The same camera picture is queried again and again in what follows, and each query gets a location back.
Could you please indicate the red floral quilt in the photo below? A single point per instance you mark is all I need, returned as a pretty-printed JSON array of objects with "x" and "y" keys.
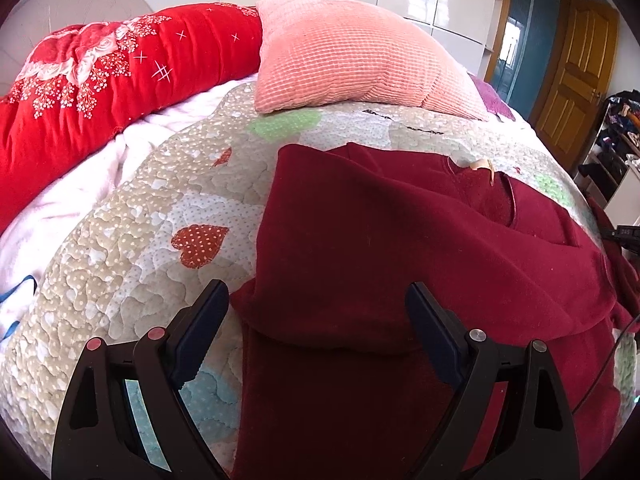
[{"x": 100, "y": 90}]

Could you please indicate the cluttered shelf rack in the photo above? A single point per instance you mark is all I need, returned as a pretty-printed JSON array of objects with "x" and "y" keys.
[{"x": 617, "y": 150}]

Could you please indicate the purple cloth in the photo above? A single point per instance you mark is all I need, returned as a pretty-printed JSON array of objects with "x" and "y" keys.
[{"x": 492, "y": 97}]

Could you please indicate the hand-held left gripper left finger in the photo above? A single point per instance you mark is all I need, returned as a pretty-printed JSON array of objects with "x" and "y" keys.
[{"x": 199, "y": 330}]

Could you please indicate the white headboard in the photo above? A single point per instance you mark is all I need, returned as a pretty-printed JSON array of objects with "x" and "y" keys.
[{"x": 60, "y": 5}]

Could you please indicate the pink textured pillow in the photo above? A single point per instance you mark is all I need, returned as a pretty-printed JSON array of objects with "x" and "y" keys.
[{"x": 350, "y": 55}]

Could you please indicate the heart patterned bedspread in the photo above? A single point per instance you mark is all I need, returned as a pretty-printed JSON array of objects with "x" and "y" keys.
[{"x": 150, "y": 240}]

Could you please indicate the wooden door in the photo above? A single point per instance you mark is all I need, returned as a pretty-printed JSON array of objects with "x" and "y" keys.
[{"x": 575, "y": 80}]

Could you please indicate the dark red sweater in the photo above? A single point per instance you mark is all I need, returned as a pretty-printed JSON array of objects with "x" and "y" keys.
[{"x": 400, "y": 260}]

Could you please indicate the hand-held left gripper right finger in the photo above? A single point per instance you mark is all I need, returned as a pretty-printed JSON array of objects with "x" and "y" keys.
[{"x": 434, "y": 335}]

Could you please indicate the white bed sheet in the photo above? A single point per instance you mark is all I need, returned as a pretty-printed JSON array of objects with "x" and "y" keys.
[{"x": 65, "y": 200}]

